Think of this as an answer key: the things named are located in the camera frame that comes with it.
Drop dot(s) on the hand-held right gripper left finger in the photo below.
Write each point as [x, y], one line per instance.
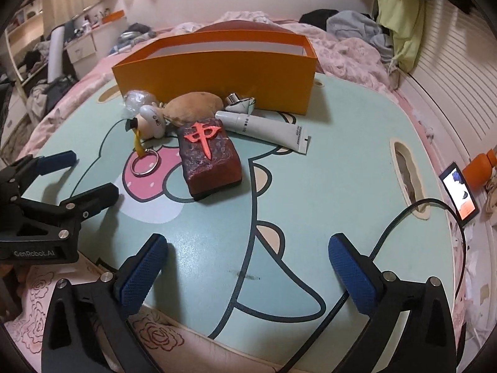
[143, 272]

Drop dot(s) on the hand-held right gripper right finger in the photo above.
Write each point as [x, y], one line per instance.
[353, 276]

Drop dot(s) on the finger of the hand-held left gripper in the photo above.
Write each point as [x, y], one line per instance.
[58, 160]
[93, 198]

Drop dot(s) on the clear crinkled plastic ball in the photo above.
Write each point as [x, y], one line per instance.
[139, 101]

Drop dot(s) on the dark red mahjong tile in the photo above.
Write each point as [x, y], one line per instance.
[209, 159]

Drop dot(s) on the brown plush toy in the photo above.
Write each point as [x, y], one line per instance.
[194, 107]

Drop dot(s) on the white squeeze tube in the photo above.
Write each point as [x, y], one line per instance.
[264, 130]

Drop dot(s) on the round silver blue case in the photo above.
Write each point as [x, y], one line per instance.
[240, 104]

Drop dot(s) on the orange cardboard box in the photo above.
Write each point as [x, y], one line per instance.
[217, 74]

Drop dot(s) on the heap of clothes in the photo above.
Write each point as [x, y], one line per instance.
[50, 97]

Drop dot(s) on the white rolled mat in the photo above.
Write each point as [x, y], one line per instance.
[55, 52]

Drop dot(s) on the white drawer cabinet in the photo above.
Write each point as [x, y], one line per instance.
[81, 50]

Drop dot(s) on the white shelving unit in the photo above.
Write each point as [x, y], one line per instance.
[19, 39]

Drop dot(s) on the smartphone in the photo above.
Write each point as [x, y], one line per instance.
[460, 194]

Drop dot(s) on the patterned clothing pile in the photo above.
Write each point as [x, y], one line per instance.
[134, 37]

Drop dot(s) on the orange cardboard piece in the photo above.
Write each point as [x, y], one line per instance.
[113, 15]

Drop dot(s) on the beige cloth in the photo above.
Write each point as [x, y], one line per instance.
[492, 194]

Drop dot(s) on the orange bottle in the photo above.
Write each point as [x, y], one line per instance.
[479, 169]

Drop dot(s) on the white slatted panel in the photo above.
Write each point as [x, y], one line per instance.
[454, 85]

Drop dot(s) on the pile of clothes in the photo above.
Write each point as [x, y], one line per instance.
[357, 31]

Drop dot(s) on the black garment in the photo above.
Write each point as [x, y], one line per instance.
[316, 16]

